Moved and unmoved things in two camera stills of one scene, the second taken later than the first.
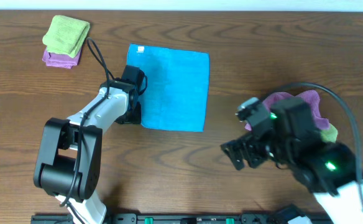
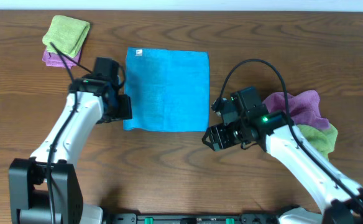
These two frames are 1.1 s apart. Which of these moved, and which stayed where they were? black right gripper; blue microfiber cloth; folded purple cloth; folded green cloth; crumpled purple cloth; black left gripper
Moved: black right gripper; black left gripper
Stayed: folded green cloth; folded purple cloth; blue microfiber cloth; crumpled purple cloth
